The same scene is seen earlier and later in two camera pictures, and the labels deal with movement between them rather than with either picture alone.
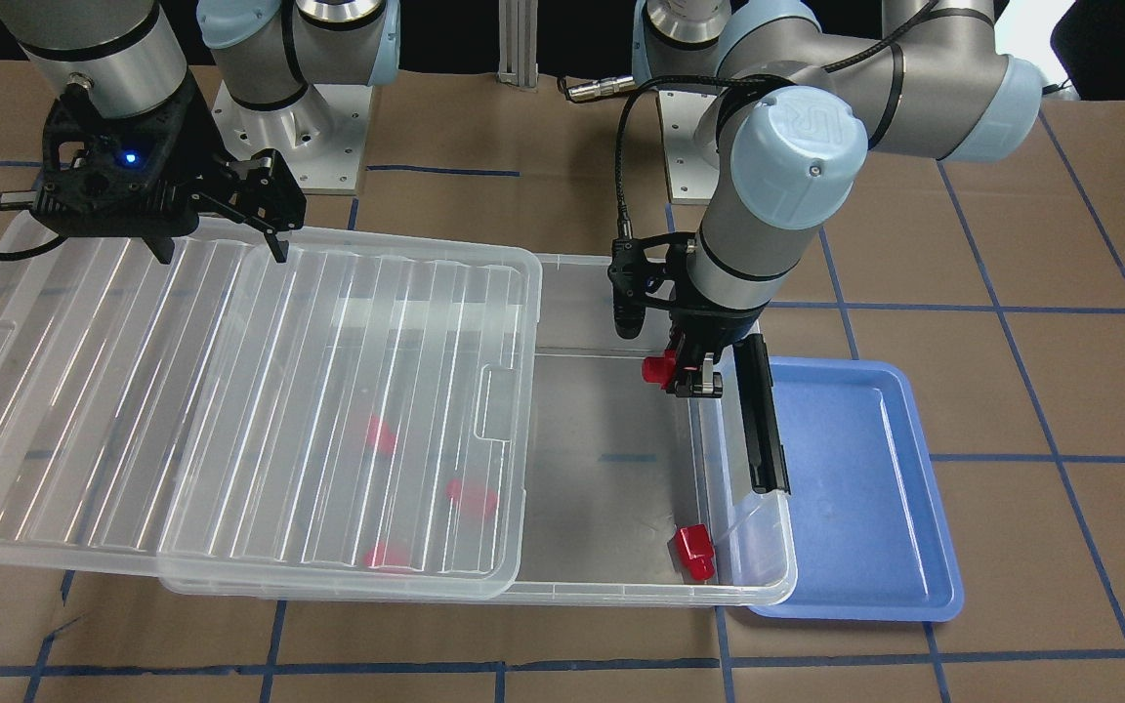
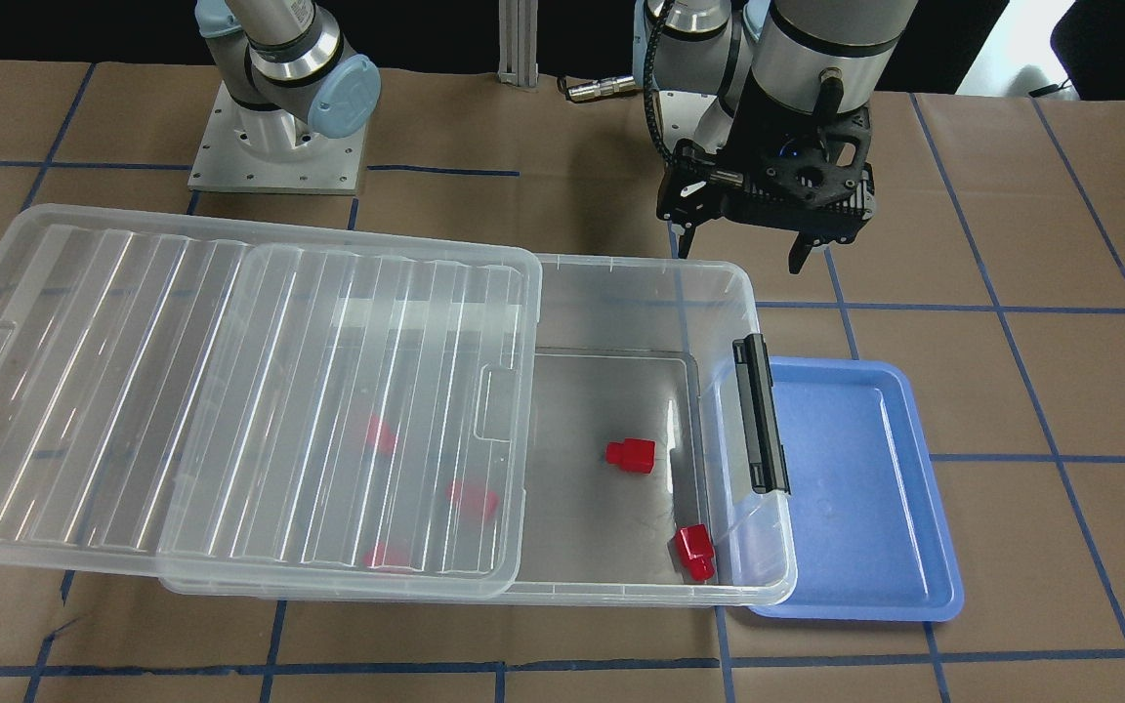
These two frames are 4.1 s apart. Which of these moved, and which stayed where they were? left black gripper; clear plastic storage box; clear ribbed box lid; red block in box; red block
Moved: red block; left black gripper
Stayed: clear plastic storage box; clear ribbed box lid; red block in box
